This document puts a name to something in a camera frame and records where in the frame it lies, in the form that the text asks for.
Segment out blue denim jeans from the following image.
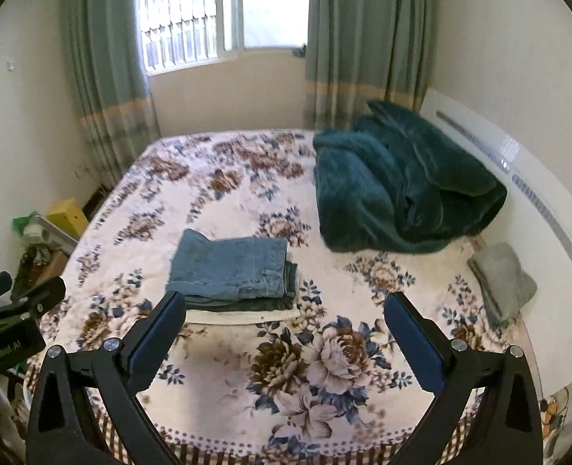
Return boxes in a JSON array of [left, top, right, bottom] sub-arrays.
[[166, 229, 289, 301]]

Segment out yellow box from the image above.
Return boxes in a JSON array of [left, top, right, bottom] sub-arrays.
[[45, 198, 88, 238]]

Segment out white bed headboard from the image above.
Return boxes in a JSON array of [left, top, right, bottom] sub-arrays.
[[422, 89, 572, 396]]

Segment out dark teal plush blanket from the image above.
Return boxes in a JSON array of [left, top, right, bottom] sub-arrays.
[[314, 100, 507, 254]]

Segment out green striped left curtain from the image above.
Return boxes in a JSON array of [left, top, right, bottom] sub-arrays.
[[61, 0, 161, 188]]

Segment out green striped curtain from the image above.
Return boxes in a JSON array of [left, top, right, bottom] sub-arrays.
[[61, 0, 161, 188], [304, 0, 433, 129]]

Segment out window with white grille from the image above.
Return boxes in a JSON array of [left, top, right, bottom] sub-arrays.
[[137, 0, 309, 74]]

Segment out green striped right curtain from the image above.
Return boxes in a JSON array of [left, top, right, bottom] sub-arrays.
[[304, 0, 433, 129]]

